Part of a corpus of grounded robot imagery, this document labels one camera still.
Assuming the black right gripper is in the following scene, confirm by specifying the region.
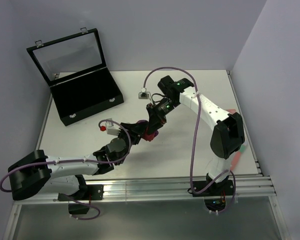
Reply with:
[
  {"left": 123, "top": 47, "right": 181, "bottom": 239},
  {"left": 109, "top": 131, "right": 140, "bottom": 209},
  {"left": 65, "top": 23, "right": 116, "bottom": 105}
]
[{"left": 146, "top": 97, "right": 179, "bottom": 136}]

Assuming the pink patterned sock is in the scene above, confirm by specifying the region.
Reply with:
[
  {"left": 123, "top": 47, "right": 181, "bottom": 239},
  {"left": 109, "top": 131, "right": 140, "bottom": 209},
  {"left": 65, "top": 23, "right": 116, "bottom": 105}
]
[{"left": 227, "top": 108, "right": 248, "bottom": 173}]

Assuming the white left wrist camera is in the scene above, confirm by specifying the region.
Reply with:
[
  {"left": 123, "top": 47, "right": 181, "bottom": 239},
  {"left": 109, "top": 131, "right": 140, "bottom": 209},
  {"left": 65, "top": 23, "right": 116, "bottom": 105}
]
[{"left": 98, "top": 118, "right": 120, "bottom": 136}]

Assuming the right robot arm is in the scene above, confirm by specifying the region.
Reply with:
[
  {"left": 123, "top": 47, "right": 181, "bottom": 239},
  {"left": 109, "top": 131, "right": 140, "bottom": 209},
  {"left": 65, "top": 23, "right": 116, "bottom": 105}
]
[{"left": 146, "top": 75, "right": 245, "bottom": 195}]

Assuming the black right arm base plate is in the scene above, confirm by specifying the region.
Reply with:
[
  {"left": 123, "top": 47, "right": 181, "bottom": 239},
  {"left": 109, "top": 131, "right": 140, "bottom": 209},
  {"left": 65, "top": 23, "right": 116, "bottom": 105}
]
[{"left": 187, "top": 179, "right": 234, "bottom": 197}]

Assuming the aluminium frame rail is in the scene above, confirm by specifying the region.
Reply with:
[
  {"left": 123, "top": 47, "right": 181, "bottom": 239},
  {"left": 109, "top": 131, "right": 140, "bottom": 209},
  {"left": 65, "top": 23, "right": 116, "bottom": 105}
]
[{"left": 13, "top": 176, "right": 277, "bottom": 206}]

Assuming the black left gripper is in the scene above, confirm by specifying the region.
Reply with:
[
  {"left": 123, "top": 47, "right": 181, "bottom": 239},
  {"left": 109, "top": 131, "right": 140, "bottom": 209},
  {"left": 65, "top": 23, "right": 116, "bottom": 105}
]
[{"left": 116, "top": 120, "right": 148, "bottom": 152}]

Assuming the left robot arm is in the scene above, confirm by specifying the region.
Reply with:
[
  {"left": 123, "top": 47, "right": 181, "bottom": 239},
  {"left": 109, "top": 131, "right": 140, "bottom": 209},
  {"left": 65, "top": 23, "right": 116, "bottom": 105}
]
[{"left": 8, "top": 120, "right": 149, "bottom": 201}]

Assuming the black display case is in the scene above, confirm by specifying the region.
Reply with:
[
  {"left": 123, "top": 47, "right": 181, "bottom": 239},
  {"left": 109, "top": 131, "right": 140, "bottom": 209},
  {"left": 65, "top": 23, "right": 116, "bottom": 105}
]
[{"left": 26, "top": 28, "right": 124, "bottom": 126}]

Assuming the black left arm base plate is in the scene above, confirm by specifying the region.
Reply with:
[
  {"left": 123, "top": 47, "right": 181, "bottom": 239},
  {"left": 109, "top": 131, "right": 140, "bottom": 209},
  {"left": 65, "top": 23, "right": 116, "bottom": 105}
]
[{"left": 57, "top": 184, "right": 104, "bottom": 202}]

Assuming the maroon sock with orange cuff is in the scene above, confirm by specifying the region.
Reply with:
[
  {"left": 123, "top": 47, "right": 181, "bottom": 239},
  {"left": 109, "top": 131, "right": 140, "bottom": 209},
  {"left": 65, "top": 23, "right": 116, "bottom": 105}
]
[{"left": 136, "top": 119, "right": 159, "bottom": 142}]

